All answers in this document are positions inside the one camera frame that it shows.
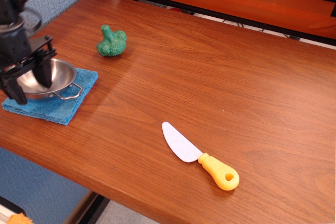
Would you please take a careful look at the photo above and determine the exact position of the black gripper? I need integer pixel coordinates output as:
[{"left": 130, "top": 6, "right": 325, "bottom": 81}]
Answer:
[{"left": 1, "top": 24, "right": 56, "bottom": 105}]

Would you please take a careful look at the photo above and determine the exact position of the silver metal bowl with handles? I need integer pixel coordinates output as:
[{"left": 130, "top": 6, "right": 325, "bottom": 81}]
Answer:
[{"left": 17, "top": 59, "right": 83, "bottom": 101}]

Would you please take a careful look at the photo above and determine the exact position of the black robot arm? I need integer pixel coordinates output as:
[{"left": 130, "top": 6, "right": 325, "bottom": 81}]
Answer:
[{"left": 1, "top": 0, "right": 56, "bottom": 105}]

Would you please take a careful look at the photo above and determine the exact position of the folded blue cloth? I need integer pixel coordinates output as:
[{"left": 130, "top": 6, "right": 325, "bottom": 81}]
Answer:
[{"left": 2, "top": 68, "right": 98, "bottom": 125}]

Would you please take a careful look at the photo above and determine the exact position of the green toy broccoli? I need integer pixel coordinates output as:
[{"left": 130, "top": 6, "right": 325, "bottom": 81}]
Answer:
[{"left": 96, "top": 25, "right": 127, "bottom": 57}]

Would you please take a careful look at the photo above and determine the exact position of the orange object bottom left corner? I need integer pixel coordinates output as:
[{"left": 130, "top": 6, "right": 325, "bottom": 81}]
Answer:
[{"left": 6, "top": 214, "right": 33, "bottom": 224}]

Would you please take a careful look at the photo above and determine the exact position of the toy knife yellow handle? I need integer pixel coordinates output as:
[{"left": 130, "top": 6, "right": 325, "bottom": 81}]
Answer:
[{"left": 162, "top": 122, "right": 240, "bottom": 191}]

